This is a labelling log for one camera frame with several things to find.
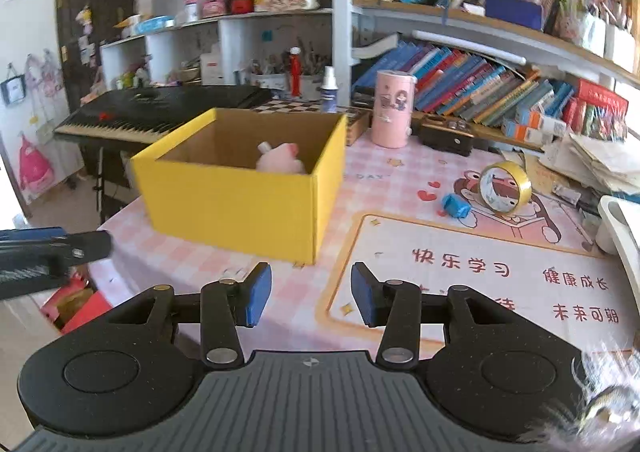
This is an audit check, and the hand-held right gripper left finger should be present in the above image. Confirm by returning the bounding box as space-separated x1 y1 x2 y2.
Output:
106 262 274 369

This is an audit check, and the yellow cardboard box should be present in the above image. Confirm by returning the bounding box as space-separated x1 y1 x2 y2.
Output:
130 107 348 265

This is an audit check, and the white orange small box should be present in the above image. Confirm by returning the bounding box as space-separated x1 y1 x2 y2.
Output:
502 109 568 140

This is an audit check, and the white pen cup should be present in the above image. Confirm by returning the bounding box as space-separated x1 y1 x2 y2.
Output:
250 59 288 90
300 57 323 100

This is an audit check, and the pink checked cloth desktop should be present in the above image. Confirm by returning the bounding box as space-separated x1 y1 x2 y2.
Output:
87 127 640 353

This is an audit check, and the dark brown small box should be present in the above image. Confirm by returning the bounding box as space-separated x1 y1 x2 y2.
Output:
419 114 475 156

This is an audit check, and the black electronic keyboard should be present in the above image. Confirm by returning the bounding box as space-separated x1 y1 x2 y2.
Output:
53 84 273 145

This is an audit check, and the white plastic stand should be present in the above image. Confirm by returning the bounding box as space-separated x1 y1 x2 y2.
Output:
597 194 640 283

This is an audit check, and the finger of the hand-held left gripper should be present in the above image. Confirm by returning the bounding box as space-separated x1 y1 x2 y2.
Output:
0 227 113 265

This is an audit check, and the pink plush toy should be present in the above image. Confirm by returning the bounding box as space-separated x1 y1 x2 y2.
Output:
256 141 307 175

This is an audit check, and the brown white chessboard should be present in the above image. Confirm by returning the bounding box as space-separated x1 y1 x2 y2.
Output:
248 98 373 119

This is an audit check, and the yellow tape roll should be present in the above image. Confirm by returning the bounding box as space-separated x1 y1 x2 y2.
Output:
477 161 533 211

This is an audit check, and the black keyboard stand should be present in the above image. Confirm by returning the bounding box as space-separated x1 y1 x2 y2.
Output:
80 142 136 223

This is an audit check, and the white cubby shelf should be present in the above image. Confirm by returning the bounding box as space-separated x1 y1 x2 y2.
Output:
100 8 335 88

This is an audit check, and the dark blue box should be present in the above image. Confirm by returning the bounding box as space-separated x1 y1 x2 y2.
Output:
485 0 544 30

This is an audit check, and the white bookshelf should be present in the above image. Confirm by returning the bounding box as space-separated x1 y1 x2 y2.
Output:
330 0 640 153

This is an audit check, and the grey box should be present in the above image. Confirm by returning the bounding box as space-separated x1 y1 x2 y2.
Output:
152 0 188 25

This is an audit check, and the white box with red label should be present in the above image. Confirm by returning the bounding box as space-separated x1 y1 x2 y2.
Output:
200 49 223 85

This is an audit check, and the white spray bottle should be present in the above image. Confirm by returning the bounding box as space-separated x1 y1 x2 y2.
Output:
320 66 338 114

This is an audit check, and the blue tissue pack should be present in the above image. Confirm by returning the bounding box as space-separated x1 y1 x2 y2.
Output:
135 16 175 35

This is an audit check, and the white paper tube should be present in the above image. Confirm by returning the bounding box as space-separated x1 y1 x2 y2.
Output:
412 29 528 65

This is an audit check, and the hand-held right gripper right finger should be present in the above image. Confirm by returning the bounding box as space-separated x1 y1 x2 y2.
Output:
351 262 517 371

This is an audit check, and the pink hanging bag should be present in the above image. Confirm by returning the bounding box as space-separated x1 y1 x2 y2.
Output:
17 131 55 194

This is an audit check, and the stack of papers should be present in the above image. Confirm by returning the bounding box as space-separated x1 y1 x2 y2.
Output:
540 132 640 198

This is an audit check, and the blue pencil sharpener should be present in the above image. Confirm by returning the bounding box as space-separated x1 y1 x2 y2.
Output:
441 193 472 219

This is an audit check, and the pink cylindrical container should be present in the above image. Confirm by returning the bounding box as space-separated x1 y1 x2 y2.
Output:
370 69 417 149

